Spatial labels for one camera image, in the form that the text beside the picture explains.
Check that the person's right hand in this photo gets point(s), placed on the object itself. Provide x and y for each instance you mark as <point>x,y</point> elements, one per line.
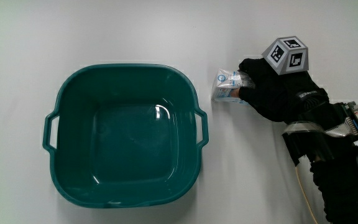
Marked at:
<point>275,90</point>

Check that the white milk carton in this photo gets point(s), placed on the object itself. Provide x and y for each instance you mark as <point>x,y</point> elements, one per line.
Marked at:
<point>225,88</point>

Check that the person's right forearm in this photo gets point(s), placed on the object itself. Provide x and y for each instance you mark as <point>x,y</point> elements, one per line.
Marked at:
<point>334,161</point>

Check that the white desk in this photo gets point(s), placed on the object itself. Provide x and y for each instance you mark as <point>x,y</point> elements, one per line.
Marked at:
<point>166,31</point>

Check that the green plastic basin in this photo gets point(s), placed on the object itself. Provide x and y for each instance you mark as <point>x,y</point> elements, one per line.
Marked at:
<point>126,137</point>

